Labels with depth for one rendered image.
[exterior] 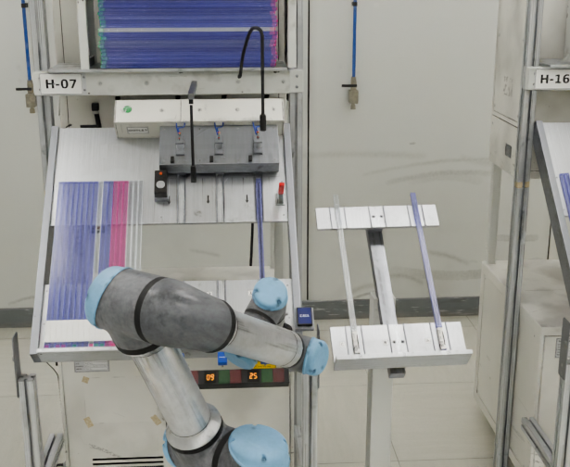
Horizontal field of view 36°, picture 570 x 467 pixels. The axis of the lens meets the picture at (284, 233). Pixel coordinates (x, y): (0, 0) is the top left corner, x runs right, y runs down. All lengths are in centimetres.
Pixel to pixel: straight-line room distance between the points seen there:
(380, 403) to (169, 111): 103
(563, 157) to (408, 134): 156
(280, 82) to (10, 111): 189
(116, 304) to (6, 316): 298
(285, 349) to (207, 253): 260
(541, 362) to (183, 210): 119
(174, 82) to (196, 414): 117
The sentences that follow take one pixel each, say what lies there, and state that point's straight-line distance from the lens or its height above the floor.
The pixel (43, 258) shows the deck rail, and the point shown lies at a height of 91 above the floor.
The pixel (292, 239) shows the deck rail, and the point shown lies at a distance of 242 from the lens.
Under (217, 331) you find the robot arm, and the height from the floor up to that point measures 107.
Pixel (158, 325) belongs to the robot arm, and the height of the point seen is 109.
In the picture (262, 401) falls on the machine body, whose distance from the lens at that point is 271.
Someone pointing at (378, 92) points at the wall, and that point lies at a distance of 415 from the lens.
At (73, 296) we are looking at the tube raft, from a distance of 238.
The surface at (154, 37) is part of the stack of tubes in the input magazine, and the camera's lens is 256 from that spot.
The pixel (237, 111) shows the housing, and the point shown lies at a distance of 257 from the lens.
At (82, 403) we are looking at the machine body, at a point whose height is 41.
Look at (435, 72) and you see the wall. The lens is 419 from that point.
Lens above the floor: 164
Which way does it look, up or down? 16 degrees down
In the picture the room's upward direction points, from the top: straight up
